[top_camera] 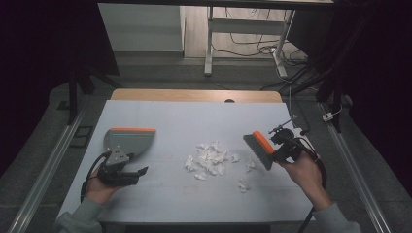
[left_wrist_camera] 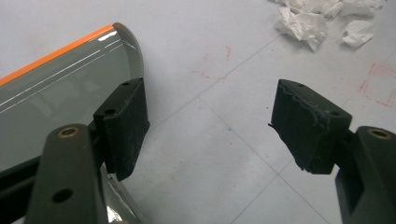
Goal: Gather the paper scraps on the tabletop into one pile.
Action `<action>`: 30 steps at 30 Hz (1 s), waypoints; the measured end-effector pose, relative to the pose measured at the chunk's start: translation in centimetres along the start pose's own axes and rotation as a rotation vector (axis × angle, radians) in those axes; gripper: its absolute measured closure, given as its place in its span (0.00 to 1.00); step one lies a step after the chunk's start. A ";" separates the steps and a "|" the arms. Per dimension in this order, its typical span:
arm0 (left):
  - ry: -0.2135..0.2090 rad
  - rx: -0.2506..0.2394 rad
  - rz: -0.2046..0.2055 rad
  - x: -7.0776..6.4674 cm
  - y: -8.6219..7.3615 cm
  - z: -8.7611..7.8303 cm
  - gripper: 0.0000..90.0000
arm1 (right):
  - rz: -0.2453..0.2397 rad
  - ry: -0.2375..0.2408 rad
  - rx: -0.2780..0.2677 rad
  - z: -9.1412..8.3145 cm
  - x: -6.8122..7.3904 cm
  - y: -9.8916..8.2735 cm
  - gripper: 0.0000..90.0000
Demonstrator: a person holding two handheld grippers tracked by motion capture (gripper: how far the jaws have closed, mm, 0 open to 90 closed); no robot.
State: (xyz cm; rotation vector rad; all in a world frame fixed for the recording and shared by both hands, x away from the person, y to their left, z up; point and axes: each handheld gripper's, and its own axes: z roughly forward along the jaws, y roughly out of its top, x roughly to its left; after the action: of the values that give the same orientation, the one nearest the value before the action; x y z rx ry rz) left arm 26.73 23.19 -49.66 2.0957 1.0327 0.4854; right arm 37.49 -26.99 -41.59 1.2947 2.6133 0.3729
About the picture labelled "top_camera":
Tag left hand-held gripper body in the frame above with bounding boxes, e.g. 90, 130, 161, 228
96, 145, 140, 187

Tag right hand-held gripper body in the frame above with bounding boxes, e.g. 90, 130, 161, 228
267, 115, 306, 163

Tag grey dustpan with orange edge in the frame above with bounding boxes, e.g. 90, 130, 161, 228
103, 126, 157, 160

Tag grey brush with orange back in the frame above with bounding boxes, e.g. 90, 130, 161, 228
242, 130, 277, 172

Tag pile of white tissues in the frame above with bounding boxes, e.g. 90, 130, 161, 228
184, 139, 258, 194

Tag person's left hand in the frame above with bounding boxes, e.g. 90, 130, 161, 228
85, 167, 121, 206

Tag person's right hand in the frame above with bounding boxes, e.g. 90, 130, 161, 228
277, 150, 333, 212

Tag black metal stand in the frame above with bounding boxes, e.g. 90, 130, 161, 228
260, 6, 382, 134
65, 62, 124, 126

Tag wooden table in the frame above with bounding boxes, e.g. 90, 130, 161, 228
110, 88, 284, 104

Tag white cabinet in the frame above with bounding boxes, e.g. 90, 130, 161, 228
97, 3, 186, 53

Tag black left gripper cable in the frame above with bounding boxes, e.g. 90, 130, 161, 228
80, 150, 112, 204

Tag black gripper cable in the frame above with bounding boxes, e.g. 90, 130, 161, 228
80, 150, 112, 204
292, 136, 328, 233

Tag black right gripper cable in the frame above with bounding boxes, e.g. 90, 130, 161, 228
292, 136, 328, 233

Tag white plug with cable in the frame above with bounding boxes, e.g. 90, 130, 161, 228
322, 104, 344, 123

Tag black rectangular frame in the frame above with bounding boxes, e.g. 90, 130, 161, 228
68, 124, 95, 150

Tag aluminium rail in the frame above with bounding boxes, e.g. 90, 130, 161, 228
7, 105, 89, 233
318, 102, 393, 233

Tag black floor cables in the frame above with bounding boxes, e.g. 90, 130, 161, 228
212, 7, 309, 67

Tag white desk frame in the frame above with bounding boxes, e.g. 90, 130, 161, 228
203, 6, 296, 79

